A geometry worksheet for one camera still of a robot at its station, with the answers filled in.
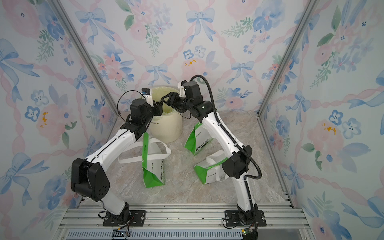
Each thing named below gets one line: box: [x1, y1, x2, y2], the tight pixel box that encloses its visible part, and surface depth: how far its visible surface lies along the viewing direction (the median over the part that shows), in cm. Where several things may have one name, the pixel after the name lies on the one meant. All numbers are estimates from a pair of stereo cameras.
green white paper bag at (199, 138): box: [184, 122, 214, 156], surface depth 86 cm
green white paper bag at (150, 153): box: [118, 132, 171, 188], surface depth 74 cm
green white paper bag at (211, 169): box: [194, 150, 229, 185], surface depth 72 cm
